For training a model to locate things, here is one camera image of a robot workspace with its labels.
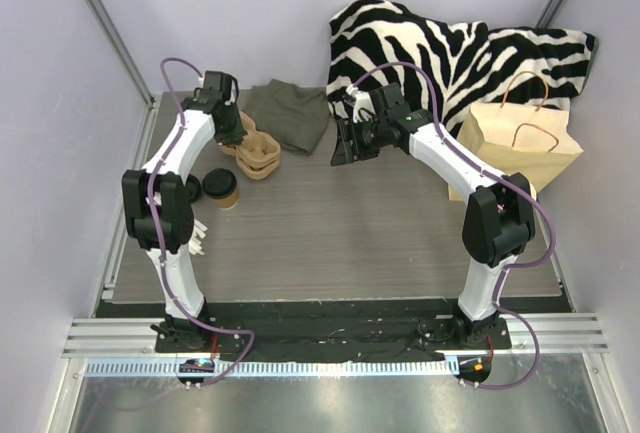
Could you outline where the brown pulp cup carrier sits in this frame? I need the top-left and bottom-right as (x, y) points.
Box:
(219, 111), (281, 180)

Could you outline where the black plastic cup lid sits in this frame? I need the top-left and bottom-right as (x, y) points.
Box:
(202, 168), (237, 199)

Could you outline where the brown paper coffee cup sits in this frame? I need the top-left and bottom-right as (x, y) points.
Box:
(214, 186), (239, 210)

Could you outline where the brown paper bag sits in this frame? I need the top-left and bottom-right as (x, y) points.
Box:
(457, 80), (583, 194)

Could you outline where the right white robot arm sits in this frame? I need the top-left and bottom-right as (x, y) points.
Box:
(331, 83), (535, 348)

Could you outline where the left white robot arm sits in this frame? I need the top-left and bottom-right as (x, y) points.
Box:
(121, 71), (245, 352)

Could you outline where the olive green cloth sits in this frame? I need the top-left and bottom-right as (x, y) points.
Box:
(244, 79), (330, 156)

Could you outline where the stack of black lids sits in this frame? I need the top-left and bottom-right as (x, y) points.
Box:
(185, 175), (202, 204)

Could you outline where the zebra print blanket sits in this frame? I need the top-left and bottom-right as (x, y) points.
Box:
(326, 0), (599, 133)

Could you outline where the white wrapped straws bundle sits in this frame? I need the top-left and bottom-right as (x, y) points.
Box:
(189, 219), (208, 255)

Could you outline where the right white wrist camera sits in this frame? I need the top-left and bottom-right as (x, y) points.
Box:
(343, 85), (375, 123)

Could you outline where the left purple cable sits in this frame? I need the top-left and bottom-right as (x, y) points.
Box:
(147, 56), (256, 389)

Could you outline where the purple cable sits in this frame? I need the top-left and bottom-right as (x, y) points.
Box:
(147, 56), (256, 389)
(349, 61), (557, 390)

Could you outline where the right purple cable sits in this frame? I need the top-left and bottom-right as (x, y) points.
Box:
(349, 61), (557, 390)

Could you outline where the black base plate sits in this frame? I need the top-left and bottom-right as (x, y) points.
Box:
(94, 297), (512, 354)

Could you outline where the aluminium rail frame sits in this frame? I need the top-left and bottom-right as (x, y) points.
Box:
(47, 92), (614, 433)

